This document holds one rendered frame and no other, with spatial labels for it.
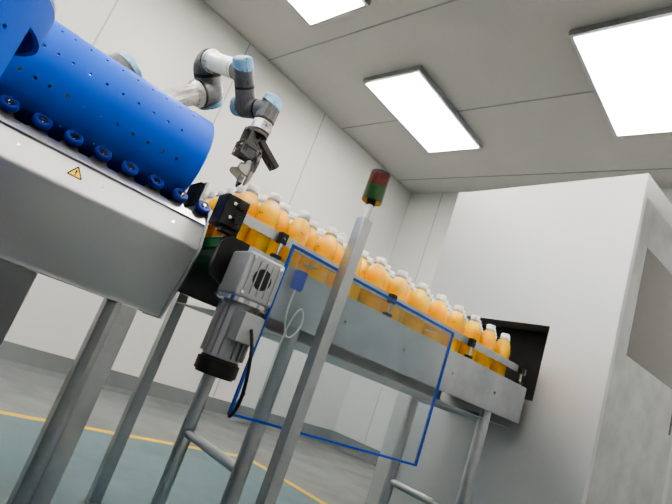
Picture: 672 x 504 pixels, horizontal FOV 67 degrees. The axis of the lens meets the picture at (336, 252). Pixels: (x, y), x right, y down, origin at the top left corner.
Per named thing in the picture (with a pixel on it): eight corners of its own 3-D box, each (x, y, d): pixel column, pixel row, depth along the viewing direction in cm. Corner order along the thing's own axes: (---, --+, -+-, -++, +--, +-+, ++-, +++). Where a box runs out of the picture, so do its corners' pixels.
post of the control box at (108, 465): (84, 500, 167) (203, 227, 192) (96, 502, 169) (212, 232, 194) (87, 505, 164) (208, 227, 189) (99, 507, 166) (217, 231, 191)
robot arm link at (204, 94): (96, 88, 184) (207, 68, 224) (104, 129, 191) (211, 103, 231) (116, 92, 178) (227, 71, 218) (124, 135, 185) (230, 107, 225)
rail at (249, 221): (239, 222, 145) (243, 212, 145) (523, 375, 235) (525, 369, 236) (240, 221, 144) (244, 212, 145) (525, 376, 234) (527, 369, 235)
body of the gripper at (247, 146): (229, 155, 182) (242, 127, 185) (249, 168, 187) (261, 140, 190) (239, 152, 176) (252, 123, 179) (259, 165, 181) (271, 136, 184)
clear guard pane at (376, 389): (230, 411, 136) (293, 247, 148) (414, 463, 180) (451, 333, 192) (231, 412, 136) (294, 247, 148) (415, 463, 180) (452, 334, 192)
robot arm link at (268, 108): (268, 103, 194) (287, 105, 190) (257, 127, 191) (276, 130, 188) (259, 90, 187) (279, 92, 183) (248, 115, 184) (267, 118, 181)
